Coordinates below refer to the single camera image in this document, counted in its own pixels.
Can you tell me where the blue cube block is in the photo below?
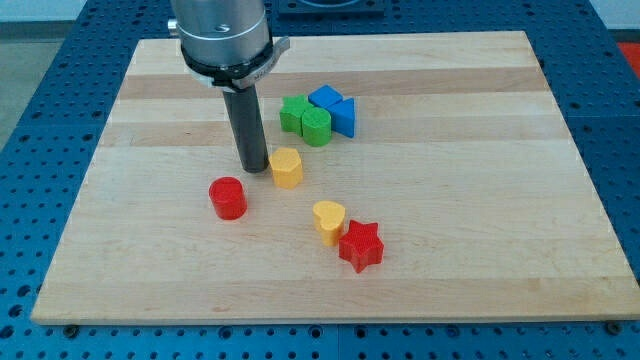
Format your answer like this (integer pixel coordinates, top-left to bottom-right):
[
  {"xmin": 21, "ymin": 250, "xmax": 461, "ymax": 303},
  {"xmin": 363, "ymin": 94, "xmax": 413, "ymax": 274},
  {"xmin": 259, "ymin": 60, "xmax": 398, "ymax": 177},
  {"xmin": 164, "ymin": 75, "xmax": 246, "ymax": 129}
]
[{"xmin": 308, "ymin": 85, "xmax": 343, "ymax": 108}]

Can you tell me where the yellow heart block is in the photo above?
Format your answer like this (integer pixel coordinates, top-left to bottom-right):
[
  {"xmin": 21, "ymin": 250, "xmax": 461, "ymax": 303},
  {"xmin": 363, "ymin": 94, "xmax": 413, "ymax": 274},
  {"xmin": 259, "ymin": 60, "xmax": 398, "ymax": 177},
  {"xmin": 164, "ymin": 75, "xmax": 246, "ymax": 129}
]
[{"xmin": 312, "ymin": 200, "xmax": 346, "ymax": 247}]

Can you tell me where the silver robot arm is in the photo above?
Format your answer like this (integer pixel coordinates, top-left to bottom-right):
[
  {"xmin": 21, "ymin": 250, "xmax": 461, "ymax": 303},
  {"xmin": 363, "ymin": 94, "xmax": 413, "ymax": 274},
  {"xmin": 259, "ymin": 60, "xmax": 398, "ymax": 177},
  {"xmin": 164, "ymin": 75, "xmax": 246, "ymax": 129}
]
[{"xmin": 167, "ymin": 0, "xmax": 290, "ymax": 173}]

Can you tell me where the yellow hexagon block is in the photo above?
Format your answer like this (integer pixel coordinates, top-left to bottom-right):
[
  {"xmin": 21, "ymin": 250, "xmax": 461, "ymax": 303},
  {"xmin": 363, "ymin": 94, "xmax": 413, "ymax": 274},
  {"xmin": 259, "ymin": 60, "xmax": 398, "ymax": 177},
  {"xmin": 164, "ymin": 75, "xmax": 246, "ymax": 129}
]
[{"xmin": 269, "ymin": 147, "xmax": 303, "ymax": 189}]

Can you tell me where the green star block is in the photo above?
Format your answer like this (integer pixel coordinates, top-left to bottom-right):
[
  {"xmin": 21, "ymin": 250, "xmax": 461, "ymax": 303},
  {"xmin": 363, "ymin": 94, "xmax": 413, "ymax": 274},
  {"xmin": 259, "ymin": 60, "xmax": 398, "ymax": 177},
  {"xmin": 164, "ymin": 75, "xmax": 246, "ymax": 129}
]
[{"xmin": 279, "ymin": 94, "xmax": 314, "ymax": 137}]

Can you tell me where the red star block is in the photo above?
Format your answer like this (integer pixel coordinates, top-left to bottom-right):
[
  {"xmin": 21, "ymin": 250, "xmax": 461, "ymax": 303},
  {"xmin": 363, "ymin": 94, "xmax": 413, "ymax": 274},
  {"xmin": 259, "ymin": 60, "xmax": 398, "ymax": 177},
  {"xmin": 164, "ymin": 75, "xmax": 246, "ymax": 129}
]
[{"xmin": 339, "ymin": 220, "xmax": 384, "ymax": 273}]

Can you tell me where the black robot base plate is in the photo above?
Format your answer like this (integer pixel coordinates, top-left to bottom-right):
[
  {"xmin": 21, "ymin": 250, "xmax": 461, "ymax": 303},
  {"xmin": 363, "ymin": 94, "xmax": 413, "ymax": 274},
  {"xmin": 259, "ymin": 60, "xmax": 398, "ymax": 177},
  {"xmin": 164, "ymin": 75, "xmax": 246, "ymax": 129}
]
[{"xmin": 275, "ymin": 0, "xmax": 387, "ymax": 17}]

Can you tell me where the red cylinder block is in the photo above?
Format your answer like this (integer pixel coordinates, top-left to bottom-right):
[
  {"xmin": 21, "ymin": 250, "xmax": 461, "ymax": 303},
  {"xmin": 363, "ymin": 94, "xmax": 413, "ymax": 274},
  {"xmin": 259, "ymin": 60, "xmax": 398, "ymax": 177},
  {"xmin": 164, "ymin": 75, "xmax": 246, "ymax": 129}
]
[{"xmin": 209, "ymin": 177, "xmax": 247, "ymax": 220}]

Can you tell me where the wooden board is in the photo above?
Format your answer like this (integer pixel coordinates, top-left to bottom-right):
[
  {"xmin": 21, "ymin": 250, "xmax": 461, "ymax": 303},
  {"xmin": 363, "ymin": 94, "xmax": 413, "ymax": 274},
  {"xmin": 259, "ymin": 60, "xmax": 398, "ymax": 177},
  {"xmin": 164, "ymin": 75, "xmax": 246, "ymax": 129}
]
[{"xmin": 31, "ymin": 31, "xmax": 639, "ymax": 325}]

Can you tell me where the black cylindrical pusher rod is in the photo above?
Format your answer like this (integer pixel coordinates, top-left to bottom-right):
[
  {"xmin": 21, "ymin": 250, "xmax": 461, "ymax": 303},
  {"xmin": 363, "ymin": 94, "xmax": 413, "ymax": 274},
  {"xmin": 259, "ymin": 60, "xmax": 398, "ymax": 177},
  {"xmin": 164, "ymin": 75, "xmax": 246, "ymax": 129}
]
[{"xmin": 223, "ymin": 86, "xmax": 269, "ymax": 173}]

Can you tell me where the green cylinder block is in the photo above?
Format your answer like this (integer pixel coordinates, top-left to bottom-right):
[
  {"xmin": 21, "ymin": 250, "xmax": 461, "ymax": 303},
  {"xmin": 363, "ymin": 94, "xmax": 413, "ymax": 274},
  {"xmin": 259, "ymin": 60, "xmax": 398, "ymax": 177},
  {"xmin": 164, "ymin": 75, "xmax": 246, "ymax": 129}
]
[{"xmin": 302, "ymin": 107, "xmax": 332, "ymax": 147}]

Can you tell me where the blue triangle block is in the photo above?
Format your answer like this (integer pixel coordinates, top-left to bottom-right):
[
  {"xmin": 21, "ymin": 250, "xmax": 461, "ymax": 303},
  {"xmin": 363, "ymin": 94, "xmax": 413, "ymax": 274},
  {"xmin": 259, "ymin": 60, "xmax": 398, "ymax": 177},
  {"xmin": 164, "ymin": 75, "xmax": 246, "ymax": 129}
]
[{"xmin": 327, "ymin": 98, "xmax": 356, "ymax": 138}]

